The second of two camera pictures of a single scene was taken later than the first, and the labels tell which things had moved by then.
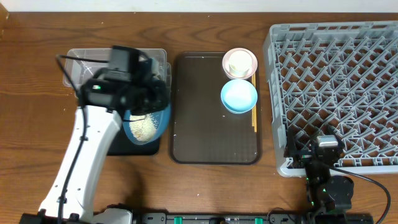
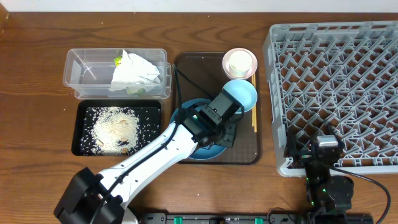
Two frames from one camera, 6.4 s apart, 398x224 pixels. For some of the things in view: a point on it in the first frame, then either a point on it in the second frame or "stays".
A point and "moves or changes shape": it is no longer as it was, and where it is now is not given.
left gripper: (160, 88) to (231, 143)
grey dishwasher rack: (340, 78) stays
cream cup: (240, 63) stays
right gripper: (303, 157) stays
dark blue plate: (163, 120) to (199, 152)
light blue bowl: (239, 96) stays
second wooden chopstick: (255, 108) stays
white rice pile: (143, 130) moves or changes shape
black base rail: (224, 218) stays
